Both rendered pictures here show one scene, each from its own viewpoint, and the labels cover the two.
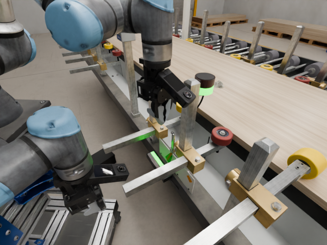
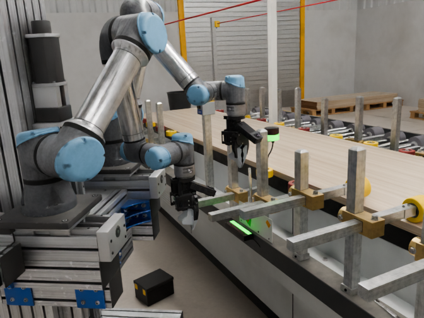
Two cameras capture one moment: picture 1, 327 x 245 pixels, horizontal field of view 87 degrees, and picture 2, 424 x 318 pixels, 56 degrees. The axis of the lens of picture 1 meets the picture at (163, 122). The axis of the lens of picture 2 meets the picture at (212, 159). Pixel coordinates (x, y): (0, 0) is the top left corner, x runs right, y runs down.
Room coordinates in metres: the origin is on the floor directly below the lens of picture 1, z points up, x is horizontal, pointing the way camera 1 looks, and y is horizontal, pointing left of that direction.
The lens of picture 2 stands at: (-1.11, -0.03, 1.44)
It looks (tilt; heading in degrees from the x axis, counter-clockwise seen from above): 15 degrees down; 5
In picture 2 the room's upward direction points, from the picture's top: 3 degrees counter-clockwise
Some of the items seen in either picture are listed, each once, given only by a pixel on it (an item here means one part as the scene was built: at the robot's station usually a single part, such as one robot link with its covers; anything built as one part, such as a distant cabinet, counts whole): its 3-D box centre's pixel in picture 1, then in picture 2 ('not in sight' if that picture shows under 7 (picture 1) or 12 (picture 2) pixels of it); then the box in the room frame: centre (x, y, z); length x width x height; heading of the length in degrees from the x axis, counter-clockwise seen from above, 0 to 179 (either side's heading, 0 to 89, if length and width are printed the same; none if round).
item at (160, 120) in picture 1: (154, 113); (234, 156); (0.45, 0.03, 1.04); 0.06 x 0.03 x 0.09; 51
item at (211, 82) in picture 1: (204, 79); (271, 130); (0.49, -0.12, 1.14); 0.06 x 0.06 x 0.02
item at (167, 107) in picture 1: (160, 109); (239, 155); (0.47, 0.01, 1.04); 0.06 x 0.03 x 0.09; 51
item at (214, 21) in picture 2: not in sight; (217, 72); (3.23, 0.27, 1.25); 0.09 x 0.08 x 1.10; 31
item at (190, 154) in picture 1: (188, 154); (266, 202); (0.45, -0.10, 0.85); 0.14 x 0.06 x 0.05; 31
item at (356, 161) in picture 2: not in sight; (354, 224); (0.03, -0.34, 0.93); 0.04 x 0.04 x 0.48; 31
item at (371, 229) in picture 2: not in sight; (359, 221); (0.01, -0.35, 0.95); 0.14 x 0.06 x 0.05; 31
